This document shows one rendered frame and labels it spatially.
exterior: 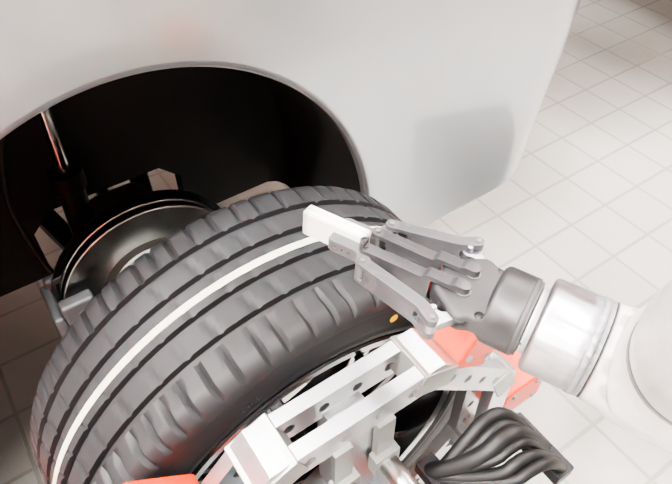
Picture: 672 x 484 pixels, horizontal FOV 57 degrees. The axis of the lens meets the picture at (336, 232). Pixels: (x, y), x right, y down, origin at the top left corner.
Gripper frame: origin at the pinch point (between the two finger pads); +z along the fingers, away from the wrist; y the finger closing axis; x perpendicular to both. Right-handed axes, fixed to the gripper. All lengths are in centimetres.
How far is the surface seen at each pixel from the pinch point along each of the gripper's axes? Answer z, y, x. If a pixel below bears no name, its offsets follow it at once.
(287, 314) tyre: 2.3, -4.9, -9.5
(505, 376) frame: -20.1, 14.8, -27.3
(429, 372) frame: -12.9, 0.4, -14.5
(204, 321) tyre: 10.2, -9.2, -11.5
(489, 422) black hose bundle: -20.6, 3.5, -22.1
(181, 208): 38, 18, -28
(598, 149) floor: -16, 219, -109
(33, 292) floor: 135, 38, -129
